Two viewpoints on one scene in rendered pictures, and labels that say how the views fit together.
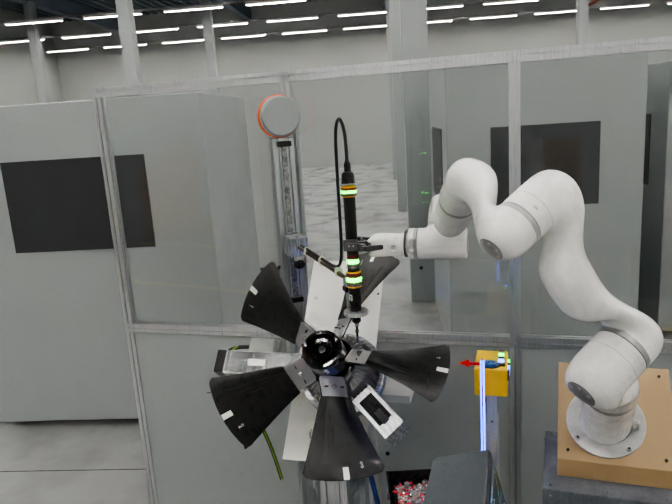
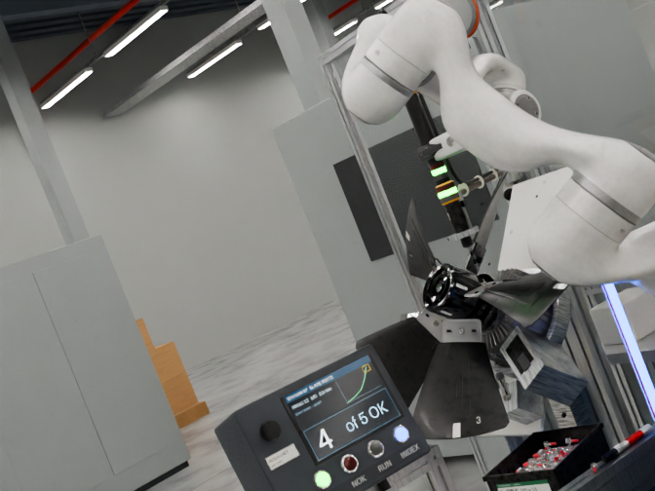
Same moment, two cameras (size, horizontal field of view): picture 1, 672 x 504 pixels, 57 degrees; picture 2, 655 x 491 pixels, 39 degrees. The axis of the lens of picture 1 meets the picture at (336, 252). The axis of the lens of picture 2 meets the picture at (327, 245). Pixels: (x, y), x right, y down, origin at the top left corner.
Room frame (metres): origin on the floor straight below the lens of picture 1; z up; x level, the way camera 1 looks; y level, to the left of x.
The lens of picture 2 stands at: (-0.06, -1.24, 1.46)
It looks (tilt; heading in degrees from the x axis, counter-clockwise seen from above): 1 degrees down; 42
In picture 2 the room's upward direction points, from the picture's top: 22 degrees counter-clockwise
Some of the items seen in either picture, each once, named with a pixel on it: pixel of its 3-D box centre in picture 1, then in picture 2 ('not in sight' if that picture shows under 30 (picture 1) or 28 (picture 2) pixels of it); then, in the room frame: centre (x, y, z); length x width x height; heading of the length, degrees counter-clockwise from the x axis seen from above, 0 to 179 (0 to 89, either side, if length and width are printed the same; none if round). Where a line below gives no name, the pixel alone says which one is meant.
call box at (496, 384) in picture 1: (491, 374); not in sight; (1.87, -0.48, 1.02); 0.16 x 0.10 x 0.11; 163
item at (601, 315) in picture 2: not in sight; (626, 315); (2.30, -0.03, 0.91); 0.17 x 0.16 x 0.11; 163
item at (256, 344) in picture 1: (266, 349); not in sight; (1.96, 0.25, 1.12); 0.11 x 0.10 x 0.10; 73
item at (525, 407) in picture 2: not in sight; (521, 402); (1.70, -0.02, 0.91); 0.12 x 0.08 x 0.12; 163
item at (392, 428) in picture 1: (381, 416); (542, 365); (1.71, -0.10, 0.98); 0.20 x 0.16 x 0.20; 163
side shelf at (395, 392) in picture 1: (369, 383); (650, 340); (2.25, -0.09, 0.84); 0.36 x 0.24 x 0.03; 73
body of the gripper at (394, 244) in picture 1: (390, 243); (461, 137); (1.66, -0.15, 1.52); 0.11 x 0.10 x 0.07; 73
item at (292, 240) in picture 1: (295, 245); (504, 170); (2.29, 0.15, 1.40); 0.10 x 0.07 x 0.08; 18
